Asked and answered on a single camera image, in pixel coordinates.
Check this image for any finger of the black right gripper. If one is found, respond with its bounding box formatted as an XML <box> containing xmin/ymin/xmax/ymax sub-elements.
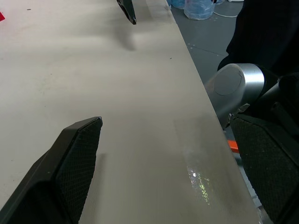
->
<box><xmin>116</xmin><ymin>0</ymin><xmax>137</xmax><ymax>25</ymax></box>

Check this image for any silver robot body joint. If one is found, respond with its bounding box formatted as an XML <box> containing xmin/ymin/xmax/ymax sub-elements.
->
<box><xmin>204</xmin><ymin>63</ymin><xmax>266</xmax><ymax>129</ymax></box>

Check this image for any orange bracket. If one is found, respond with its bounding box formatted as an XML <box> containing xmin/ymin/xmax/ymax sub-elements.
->
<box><xmin>228</xmin><ymin>140</ymin><xmax>240</xmax><ymax>154</ymax></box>

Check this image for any white floor cable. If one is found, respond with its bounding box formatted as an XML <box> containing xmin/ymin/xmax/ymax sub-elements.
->
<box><xmin>212</xmin><ymin>10</ymin><xmax>238</xmax><ymax>18</ymax></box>

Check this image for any dark robot body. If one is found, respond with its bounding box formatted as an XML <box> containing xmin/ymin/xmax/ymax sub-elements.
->
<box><xmin>217</xmin><ymin>0</ymin><xmax>299</xmax><ymax>131</ymax></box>

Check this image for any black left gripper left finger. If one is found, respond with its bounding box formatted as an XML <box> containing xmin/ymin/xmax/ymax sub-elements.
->
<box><xmin>0</xmin><ymin>116</ymin><xmax>103</xmax><ymax>224</ymax></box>

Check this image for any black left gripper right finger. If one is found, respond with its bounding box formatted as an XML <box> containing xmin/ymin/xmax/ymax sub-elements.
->
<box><xmin>229</xmin><ymin>115</ymin><xmax>299</xmax><ymax>224</ymax></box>

